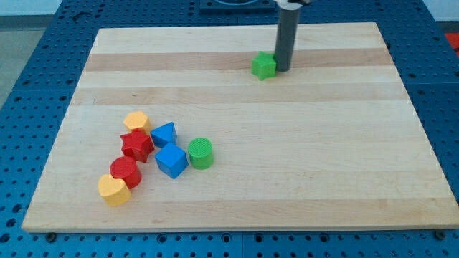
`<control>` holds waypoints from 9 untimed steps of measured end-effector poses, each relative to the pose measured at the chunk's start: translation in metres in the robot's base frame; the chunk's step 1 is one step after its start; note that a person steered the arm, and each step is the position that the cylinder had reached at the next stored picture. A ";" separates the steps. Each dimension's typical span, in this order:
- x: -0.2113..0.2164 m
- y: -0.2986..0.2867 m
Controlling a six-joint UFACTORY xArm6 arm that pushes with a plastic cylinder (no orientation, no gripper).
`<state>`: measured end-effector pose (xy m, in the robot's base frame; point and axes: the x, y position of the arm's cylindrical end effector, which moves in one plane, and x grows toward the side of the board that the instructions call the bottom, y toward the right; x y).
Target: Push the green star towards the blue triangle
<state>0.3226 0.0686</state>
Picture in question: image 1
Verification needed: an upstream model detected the red star block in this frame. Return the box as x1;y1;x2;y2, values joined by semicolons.
120;129;154;163

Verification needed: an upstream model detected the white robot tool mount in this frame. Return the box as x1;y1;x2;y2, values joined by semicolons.
275;0;311;10

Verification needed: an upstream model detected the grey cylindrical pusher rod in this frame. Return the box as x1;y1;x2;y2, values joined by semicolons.
274;9;300;72

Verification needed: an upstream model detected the blue cube block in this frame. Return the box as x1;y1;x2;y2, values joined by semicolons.
155;143;189;179

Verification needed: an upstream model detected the yellow heart block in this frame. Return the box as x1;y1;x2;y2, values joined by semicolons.
98;174;132;207

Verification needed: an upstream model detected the blue triangle block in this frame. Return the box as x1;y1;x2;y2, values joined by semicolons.
150;122;177;148

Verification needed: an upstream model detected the yellow hexagon block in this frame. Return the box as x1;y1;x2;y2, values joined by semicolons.
123;111;152;134

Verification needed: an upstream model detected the red cylinder block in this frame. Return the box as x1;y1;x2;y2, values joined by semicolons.
110;156;142;189

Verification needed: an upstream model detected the light wooden board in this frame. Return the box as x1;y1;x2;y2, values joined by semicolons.
22;22;458;233

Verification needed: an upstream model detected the green cylinder block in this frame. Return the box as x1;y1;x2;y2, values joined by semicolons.
188;138;214;170

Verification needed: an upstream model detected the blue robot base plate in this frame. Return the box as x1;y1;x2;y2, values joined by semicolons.
197;0;277;13

